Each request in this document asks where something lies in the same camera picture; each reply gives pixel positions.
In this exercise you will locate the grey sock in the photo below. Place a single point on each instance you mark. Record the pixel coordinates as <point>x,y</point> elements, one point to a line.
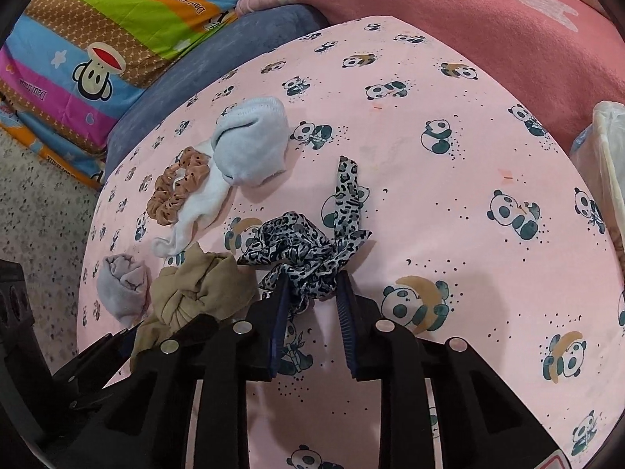
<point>122,283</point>

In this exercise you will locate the striped monkey print quilt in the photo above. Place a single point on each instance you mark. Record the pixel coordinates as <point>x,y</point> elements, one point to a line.
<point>97,24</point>

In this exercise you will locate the pink blanket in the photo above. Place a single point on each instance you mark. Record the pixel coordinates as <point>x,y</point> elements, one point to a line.
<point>439,10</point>

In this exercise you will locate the pink panda print tablecloth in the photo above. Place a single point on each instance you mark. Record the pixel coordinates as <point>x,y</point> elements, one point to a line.
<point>439,180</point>

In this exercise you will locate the blue grey sofa cushion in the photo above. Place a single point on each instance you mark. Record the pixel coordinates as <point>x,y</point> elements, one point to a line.
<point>219,49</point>

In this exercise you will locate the tan knotted headband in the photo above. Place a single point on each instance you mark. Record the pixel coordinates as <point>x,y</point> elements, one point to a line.
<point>195,293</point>

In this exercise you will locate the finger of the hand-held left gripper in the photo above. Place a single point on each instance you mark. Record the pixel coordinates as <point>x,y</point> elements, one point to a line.
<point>97,356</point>
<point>95,400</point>

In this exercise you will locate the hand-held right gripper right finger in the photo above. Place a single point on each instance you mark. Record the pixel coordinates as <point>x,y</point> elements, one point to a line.
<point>344,322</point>

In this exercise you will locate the leopard print scrunchie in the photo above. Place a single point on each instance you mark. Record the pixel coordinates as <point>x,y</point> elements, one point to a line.
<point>302,249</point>

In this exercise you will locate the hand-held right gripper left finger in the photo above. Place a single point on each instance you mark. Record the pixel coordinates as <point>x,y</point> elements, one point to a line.
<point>278,312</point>

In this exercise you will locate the light blue sock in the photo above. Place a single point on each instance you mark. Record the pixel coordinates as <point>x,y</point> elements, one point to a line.
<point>249,146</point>

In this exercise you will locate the white sock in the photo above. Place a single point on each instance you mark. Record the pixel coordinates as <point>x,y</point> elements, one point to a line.
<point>200,210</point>

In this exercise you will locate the white lined trash bin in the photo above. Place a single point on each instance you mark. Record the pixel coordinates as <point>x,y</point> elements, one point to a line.
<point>610,156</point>

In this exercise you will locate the brown spotted scrunchie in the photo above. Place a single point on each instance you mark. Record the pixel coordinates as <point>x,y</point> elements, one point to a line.
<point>163,200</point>

